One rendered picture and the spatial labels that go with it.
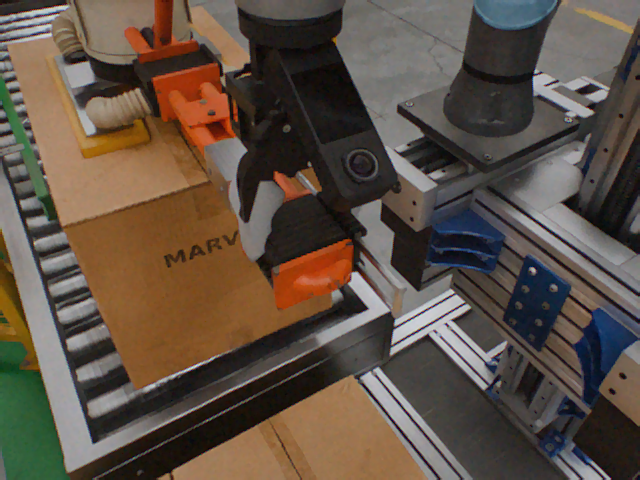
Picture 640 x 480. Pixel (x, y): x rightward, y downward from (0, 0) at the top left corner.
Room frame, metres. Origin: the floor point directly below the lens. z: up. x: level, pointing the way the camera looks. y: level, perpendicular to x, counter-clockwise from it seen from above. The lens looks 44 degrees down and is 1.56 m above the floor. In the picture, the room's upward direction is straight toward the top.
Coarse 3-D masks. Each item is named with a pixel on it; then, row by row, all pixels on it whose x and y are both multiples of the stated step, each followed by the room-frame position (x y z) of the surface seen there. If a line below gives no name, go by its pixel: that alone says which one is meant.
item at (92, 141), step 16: (48, 64) 0.93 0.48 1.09; (64, 64) 0.92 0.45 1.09; (64, 80) 0.86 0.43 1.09; (64, 96) 0.82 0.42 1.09; (80, 96) 0.81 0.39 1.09; (96, 96) 0.77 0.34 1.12; (112, 96) 0.81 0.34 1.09; (80, 112) 0.76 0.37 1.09; (80, 128) 0.72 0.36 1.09; (96, 128) 0.72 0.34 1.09; (128, 128) 0.72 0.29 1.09; (144, 128) 0.72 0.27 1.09; (80, 144) 0.68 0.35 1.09; (96, 144) 0.68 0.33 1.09; (112, 144) 0.69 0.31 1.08; (128, 144) 0.70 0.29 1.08
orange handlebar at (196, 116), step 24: (144, 48) 0.74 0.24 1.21; (168, 96) 0.61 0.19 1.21; (216, 96) 0.60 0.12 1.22; (192, 120) 0.54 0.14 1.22; (216, 120) 0.55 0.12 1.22; (192, 144) 0.54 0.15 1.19; (288, 192) 0.42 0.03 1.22; (336, 264) 0.32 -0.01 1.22; (312, 288) 0.30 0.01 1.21; (336, 288) 0.31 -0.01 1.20
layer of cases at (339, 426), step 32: (352, 384) 0.61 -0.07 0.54; (288, 416) 0.54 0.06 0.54; (320, 416) 0.54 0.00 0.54; (352, 416) 0.54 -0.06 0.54; (224, 448) 0.48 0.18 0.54; (256, 448) 0.48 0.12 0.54; (288, 448) 0.48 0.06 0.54; (320, 448) 0.48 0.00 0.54; (352, 448) 0.48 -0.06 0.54; (384, 448) 0.48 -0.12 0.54
